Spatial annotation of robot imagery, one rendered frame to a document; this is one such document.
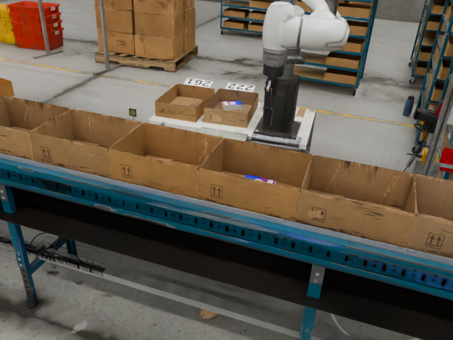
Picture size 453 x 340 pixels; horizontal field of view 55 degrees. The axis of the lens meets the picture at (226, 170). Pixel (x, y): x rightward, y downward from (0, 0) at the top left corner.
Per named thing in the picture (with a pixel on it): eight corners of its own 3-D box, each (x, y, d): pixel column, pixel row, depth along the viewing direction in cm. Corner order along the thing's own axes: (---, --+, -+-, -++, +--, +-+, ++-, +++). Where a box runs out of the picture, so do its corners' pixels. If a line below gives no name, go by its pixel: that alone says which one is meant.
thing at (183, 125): (315, 113, 303) (316, 109, 302) (306, 150, 255) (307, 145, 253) (180, 94, 325) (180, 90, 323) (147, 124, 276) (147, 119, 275)
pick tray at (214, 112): (257, 106, 302) (259, 92, 297) (247, 128, 270) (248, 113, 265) (218, 101, 308) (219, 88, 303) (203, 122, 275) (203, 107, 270)
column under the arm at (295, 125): (261, 117, 286) (266, 67, 270) (300, 123, 281) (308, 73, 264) (253, 133, 264) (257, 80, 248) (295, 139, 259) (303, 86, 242)
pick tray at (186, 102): (215, 102, 306) (215, 88, 301) (196, 123, 274) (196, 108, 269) (177, 96, 313) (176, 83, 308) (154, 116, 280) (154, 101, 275)
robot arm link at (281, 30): (259, 49, 151) (296, 53, 149) (263, 2, 144) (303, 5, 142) (263, 43, 160) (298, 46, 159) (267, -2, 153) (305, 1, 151)
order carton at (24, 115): (75, 139, 217) (71, 108, 209) (35, 166, 193) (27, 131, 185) (11, 126, 228) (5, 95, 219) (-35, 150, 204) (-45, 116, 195)
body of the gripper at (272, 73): (266, 60, 162) (264, 83, 167) (261, 65, 155) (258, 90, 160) (286, 63, 160) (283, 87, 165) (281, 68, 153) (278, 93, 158)
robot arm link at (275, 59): (260, 48, 152) (258, 65, 155) (285, 52, 150) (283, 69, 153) (266, 44, 160) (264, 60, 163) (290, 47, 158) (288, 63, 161)
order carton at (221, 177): (308, 189, 187) (313, 154, 178) (294, 228, 162) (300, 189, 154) (222, 171, 197) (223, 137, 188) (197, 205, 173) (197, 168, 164)
